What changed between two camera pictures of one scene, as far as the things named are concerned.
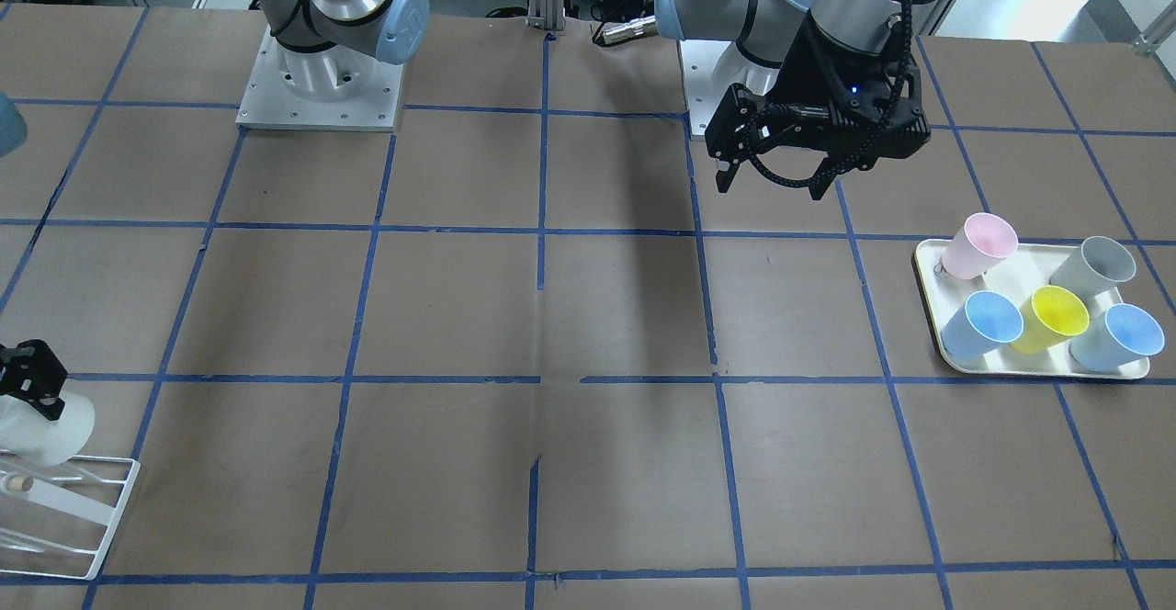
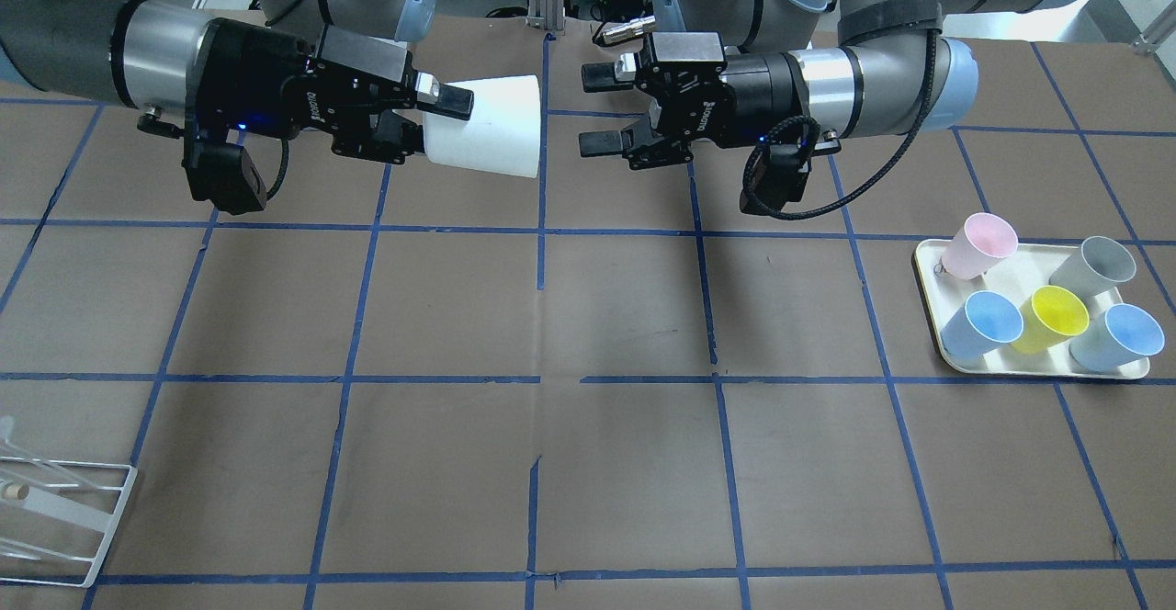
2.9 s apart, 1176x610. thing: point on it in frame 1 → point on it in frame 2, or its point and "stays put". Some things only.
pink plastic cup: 983,241 stays put
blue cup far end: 989,320 stays put
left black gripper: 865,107 → 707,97
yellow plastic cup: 1054,315 stays put
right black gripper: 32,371 → 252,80
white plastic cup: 26,434 → 503,133
